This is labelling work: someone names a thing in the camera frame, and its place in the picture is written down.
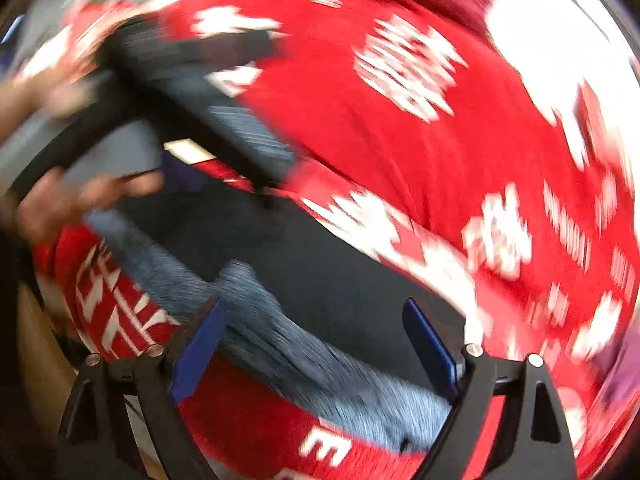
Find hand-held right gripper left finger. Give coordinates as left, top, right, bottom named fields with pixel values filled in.
left=56, top=295, right=231, bottom=480

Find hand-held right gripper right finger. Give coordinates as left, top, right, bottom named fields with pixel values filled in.
left=401, top=298, right=579, bottom=480

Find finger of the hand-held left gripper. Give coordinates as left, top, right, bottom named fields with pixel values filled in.
left=164, top=105, right=297, bottom=195
left=159, top=151, right=212, bottom=192

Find black pants with blue trim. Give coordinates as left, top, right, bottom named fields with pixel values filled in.
left=84, top=14, right=469, bottom=454

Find person's left forearm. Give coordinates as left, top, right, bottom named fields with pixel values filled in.
left=0, top=72, right=97, bottom=132

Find person's left hand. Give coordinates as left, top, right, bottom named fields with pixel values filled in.
left=16, top=169, right=166, bottom=245

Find red printed blanket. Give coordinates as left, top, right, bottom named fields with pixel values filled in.
left=15, top=0, right=640, bottom=480

